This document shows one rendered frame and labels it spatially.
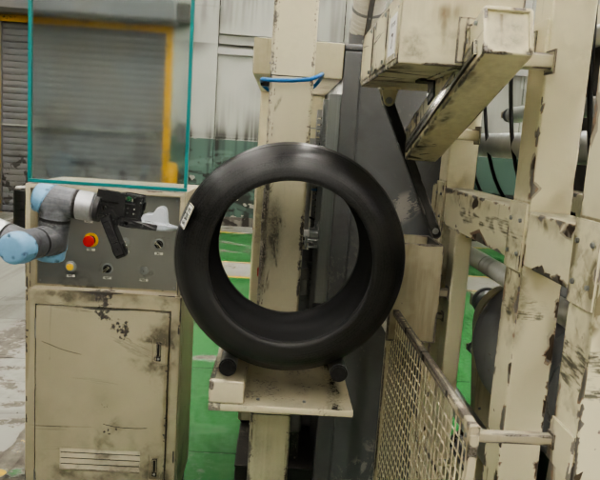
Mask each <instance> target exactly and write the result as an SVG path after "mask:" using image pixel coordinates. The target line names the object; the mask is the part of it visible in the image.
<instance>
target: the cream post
mask: <svg viewBox="0 0 600 480"><path fill-rule="evenodd" d="M318 12H319V0H274V9H273V25H272V41H271V59H270V78H306V77H312V76H314V69H315V54H316V41H317V27H318ZM313 83H314V80H313V81H309V82H297V83H274V82H270V86H269V87H268V89H269V106H268V124H267V140H266V144H270V143H277V142H302V143H310V125H311V111H312V97H313ZM306 195H307V182H301V181H280V182H274V183H269V184H267V185H264V192H263V206H262V222H261V240H260V255H259V271H258V288H257V305H259V306H261V307H264V308H266V309H270V310H278V311H298V308H299V293H300V279H301V265H302V251H303V237H304V223H305V208H306ZM290 420H291V414H281V413H262V412H251V413H250V422H249V425H250V436H249V452H248V470H247V480H287V475H288V462H289V447H290Z"/></svg>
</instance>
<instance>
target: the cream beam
mask: <svg viewBox="0 0 600 480"><path fill-rule="evenodd" d="M485 6H497V7H510V8H522V9H524V8H525V7H526V0H393V1H392V3H391V4H390V5H389V6H388V8H387V9H386V10H385V11H384V13H383V14H382V15H381V16H380V18H379V19H378V20H377V21H376V22H375V24H374V25H373V26H372V27H371V29H370V30H369V31H368V33H367V34H366V35H365V38H364V40H362V43H363V55H362V68H361V77H359V80H360V83H361V87H367V88H379V87H395V88H401V90H420V91H428V84H417V83H415V80H417V79H419V78H427V80H435V83H436V81H437V79H438V78H440V77H443V76H445V75H448V74H450V73H453V72H454V71H457V70H460V68H461V67H462V63H463V57H464V55H465V49H466V40H467V31H468V29H469V28H470V27H471V26H472V24H473V22H474V21H475V19H476V18H477V16H478V15H479V13H480V12H481V10H482V8H484V7H485ZM396 12H398V13H397V25H396V36H395V48H394V53H393V54H392V55H391V56H390V57H388V46H389V35H390V20H391V18H392V17H393V15H394V14H395V13H396Z"/></svg>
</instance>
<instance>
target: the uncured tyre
mask: <svg viewBox="0 0 600 480"><path fill-rule="evenodd" d="M280 181H301V182H308V183H312V184H315V185H318V186H321V187H323V188H325V189H328V190H331V191H332V192H334V193H336V194H337V195H339V196H340V197H341V198H343V199H344V201H345V202H346V203H347V205H348V206H349V208H350V211H351V213H352V215H353V217H354V220H355V223H356V226H357V230H358V238H359V248H358V255H357V259H356V263H355V266H354V269H353V271H352V273H351V275H350V278H349V279H348V281H347V282H346V284H345V285H344V286H343V287H342V289H340V291H338V292H337V293H336V294H334V295H333V296H332V298H330V299H329V300H327V301H326V302H324V303H322V304H320V305H318V306H316V307H314V308H311V309H308V310H300V311H278V310H270V309H266V308H264V307H261V306H259V305H257V304H255V303H253V302H252V301H251V300H249V299H248V298H247V297H245V296H244V295H243V294H242V293H241V292H240V291H239V290H238V289H237V288H236V287H235V286H234V285H233V284H232V282H231V281H230V279H229V278H228V276H227V274H226V272H225V270H224V267H223V264H222V261H221V257H220V251H219V234H220V229H221V225H222V222H223V219H224V216H225V214H226V212H227V210H228V208H229V207H230V206H231V205H232V204H233V203H234V202H235V201H236V200H237V199H239V198H240V197H241V196H243V195H244V194H246V193H247V192H249V191H251V190H254V189H256V188H258V187H261V186H264V185H267V184H269V183H274V182H280ZM190 203H192V204H193V206H194V208H193V211H192V213H191V215H190V219H189V221H188V223H187V225H186V227H185V229H184V230H183V228H182V227H181V225H180V224H181V222H182V219H183V217H184V215H185V213H186V210H187V208H188V206H189V204H190ZM405 259H406V252H405V240H404V234H403V230H402V226H401V223H400V220H399V217H398V214H397V212H396V210H395V207H394V205H393V204H392V202H391V200H390V198H389V196H388V195H387V193H386V192H385V191H384V189H383V188H382V186H381V185H380V184H379V183H378V182H377V181H376V179H375V178H374V177H373V176H372V175H371V174H370V173H369V172H368V171H366V170H365V169H364V168H363V167H361V166H360V165H359V164H357V163H356V162H354V161H353V160H351V159H350V158H348V157H347V156H345V155H344V154H341V153H339V152H337V151H335V150H331V149H328V148H325V147H321V146H318V145H313V144H309V143H302V142H277V143H270V144H266V145H262V146H258V147H255V148H252V149H249V150H245V151H243V152H241V153H238V154H237V155H235V156H233V157H232V158H230V159H229V160H227V161H226V162H224V163H223V164H221V165H220V166H219V167H217V168H216V169H215V170H213V171H212V172H211V173H210V174H209V175H208V176H207V177H206V178H205V179H204V180H203V181H202V183H201V184H200V185H199V186H198V188H197V189H196V190H195V192H194V193H193V195H192V196H191V198H190V200H189V202H188V204H187V205H186V207H185V209H184V211H183V213H182V216H181V219H180V222H179V225H178V228H177V232H176V237H175V244H174V268H175V275H176V280H177V284H178V288H179V290H180V293H181V296H182V298H183V301H184V303H185V305H186V307H187V309H188V311H189V313H190V315H191V317H192V318H193V320H194V321H195V322H196V324H197V325H198V326H199V328H200V329H201V330H202V331H203V332H204V333H205V334H206V335H207V336H208V338H209V339H210V340H211V341H213V342H214V343H215V344H216V345H217V346H219V347H220V348H221V349H223V350H224V351H226V352H228V353H229V354H231V355H233V356H234V357H236V358H238V359H240V360H243V361H245V362H247V363H250V364H253V365H255V366H258V367H262V368H266V369H272V370H307V369H313V368H317V367H321V366H324V365H327V364H329V363H332V362H334V361H337V360H339V359H341V358H343V357H345V356H347V355H348V354H350V353H352V352H353V351H355V350H357V349H358V348H359V347H361V346H362V345H363V344H364V343H366V342H367V341H368V340H369V339H370V338H371V337H372V336H373V335H374V334H375V333H376V332H377V330H378V329H379V328H380V327H381V325H382V324H383V323H384V321H385V320H386V318H387V317H388V315H389V313H390V311H391V309H392V307H393V305H394V303H395V301H396V299H397V296H398V293H399V291H400V288H401V285H402V281H403V276H404V270H405Z"/></svg>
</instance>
